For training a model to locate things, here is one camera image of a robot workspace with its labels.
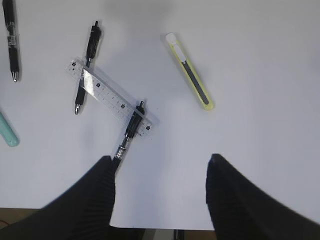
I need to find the black pen under ruler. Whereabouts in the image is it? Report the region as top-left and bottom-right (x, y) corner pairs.
(74, 20), (102, 115)

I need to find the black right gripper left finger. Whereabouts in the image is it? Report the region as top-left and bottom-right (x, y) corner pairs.
(0, 156), (145, 240)

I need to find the black pen over ruler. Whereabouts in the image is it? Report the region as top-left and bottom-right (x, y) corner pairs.
(112, 101), (145, 173)

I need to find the black pen near holder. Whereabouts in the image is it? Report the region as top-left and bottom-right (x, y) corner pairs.
(2, 0), (21, 83)

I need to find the yellow utility knife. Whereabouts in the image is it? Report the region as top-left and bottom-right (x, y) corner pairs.
(165, 32), (215, 111)

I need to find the teal utility knife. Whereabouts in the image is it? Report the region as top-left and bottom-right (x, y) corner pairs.
(0, 113), (20, 147)

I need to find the clear plastic ruler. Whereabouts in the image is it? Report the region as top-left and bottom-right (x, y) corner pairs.
(66, 58), (153, 137)

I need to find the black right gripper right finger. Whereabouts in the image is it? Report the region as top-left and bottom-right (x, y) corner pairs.
(205, 153), (320, 240)

